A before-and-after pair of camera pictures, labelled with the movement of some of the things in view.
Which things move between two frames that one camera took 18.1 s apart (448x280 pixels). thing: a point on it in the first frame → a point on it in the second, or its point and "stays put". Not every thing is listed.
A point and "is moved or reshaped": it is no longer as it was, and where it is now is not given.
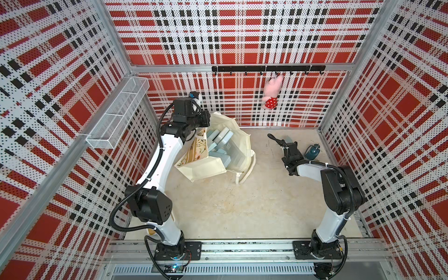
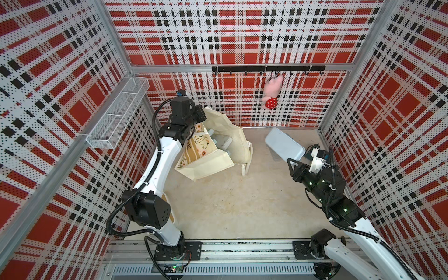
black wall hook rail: [268, 68] stays put
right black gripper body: [301, 158] → [304, 177]
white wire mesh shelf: [107, 132] stays put
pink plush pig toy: [272, 88] stays put
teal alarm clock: [312, 151] stays put
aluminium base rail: [247, 260] stays put
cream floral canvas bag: [223, 146] is moved or reshaped
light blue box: [237, 156] → [285, 145]
